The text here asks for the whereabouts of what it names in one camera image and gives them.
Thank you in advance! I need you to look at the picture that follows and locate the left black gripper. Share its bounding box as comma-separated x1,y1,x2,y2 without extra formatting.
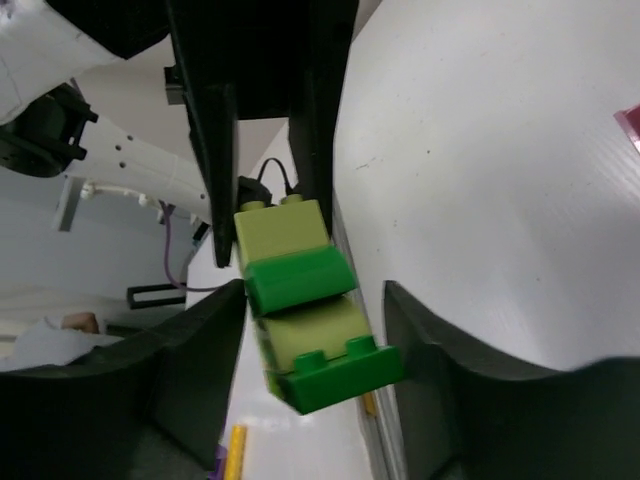
49,0,358,268

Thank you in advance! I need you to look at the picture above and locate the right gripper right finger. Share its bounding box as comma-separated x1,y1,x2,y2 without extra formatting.
384,281,639,479

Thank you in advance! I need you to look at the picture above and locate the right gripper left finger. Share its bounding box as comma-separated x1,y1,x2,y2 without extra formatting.
1,280,245,479

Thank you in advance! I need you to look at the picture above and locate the lime green striped lego stack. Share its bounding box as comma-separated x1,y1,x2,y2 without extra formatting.
234,195,403,415

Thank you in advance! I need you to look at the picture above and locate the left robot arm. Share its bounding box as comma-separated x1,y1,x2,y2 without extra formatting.
1,1,358,267

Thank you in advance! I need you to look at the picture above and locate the pink and blue sorting tray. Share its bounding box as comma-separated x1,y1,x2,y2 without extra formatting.
614,104,640,152

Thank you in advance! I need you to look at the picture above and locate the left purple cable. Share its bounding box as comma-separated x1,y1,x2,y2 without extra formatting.
159,199,221,294

